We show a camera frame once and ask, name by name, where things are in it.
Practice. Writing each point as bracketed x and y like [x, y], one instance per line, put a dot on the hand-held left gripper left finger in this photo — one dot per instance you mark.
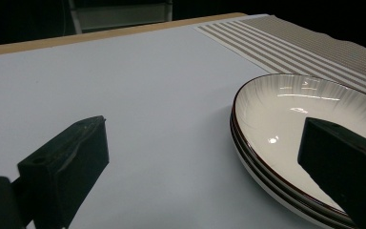
[66, 165]

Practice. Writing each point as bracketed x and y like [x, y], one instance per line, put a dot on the white plate with dark rim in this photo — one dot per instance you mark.
[260, 178]
[276, 120]

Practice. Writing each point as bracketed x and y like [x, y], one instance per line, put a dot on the striped placemat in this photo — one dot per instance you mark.
[298, 47]

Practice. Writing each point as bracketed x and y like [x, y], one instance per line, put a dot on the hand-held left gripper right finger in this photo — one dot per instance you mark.
[346, 165]

